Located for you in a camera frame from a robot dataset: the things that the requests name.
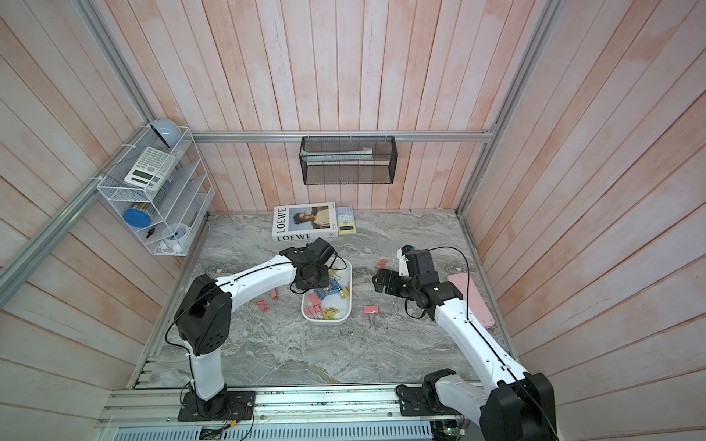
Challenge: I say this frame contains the papers in mesh basket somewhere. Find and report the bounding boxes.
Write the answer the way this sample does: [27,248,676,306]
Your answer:
[300,148,374,164]

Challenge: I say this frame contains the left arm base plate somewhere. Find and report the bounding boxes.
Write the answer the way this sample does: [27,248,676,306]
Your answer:
[178,389,256,422]

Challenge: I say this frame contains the blue lid container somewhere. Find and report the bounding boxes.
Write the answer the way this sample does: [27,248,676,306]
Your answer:
[122,202,153,229]

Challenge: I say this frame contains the white LOEWE book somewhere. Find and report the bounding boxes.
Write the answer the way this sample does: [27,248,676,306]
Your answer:
[271,202,338,242]

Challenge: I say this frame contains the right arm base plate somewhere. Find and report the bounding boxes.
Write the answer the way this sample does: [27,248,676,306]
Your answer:
[395,383,457,416]

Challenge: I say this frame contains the yellow blue calculator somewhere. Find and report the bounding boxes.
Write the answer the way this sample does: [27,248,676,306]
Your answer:
[336,207,357,235]

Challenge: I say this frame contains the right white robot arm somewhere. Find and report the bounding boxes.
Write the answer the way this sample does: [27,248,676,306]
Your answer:
[371,245,559,440]

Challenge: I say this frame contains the black mesh wall basket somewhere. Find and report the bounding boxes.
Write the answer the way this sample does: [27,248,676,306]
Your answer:
[299,136,398,186]

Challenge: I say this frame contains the white wire shelf rack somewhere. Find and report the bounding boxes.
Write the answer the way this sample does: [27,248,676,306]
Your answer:
[97,125,215,257]

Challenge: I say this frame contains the white storage box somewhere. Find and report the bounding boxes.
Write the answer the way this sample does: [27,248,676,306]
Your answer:
[301,258,353,326]

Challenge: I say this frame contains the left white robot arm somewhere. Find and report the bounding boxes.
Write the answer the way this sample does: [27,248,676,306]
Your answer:
[173,238,338,404]

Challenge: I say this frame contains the white calculator on shelf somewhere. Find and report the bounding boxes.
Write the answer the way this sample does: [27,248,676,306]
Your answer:
[123,147,177,193]

